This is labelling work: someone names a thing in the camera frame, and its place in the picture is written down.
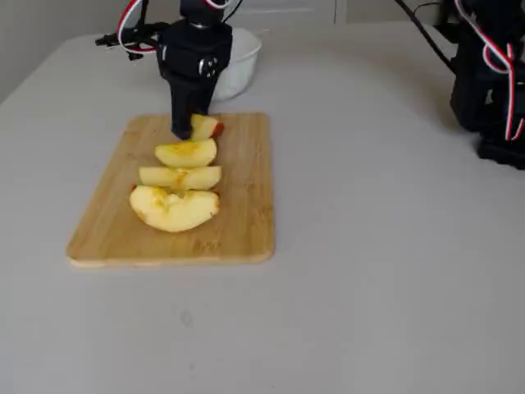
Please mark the large browned apple slice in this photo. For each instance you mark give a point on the large browned apple slice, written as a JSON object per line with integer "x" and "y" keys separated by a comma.
{"x": 172, "y": 213}

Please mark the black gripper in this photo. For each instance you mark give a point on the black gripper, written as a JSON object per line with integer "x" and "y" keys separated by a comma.
{"x": 189, "y": 55}

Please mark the narrow yellow apple slice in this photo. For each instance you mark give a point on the narrow yellow apple slice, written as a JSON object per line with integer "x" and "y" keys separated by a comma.
{"x": 197, "y": 178}

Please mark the small yellow apple slice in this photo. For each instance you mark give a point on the small yellow apple slice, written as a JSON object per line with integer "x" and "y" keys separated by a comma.
{"x": 184, "y": 154}

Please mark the apple slice with red skin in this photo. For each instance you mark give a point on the apple slice with red skin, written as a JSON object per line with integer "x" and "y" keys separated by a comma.
{"x": 205, "y": 128}

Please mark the bamboo cutting board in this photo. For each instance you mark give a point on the bamboo cutting board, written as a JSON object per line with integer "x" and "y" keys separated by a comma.
{"x": 246, "y": 197}

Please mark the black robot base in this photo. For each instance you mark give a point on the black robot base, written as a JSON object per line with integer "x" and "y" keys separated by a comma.
{"x": 500, "y": 154}

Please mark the white bowl with butterfly print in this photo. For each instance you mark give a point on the white bowl with butterfly print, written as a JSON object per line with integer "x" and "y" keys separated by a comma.
{"x": 242, "y": 65}

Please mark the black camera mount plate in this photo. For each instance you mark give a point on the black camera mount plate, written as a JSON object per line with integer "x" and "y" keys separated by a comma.
{"x": 139, "y": 37}

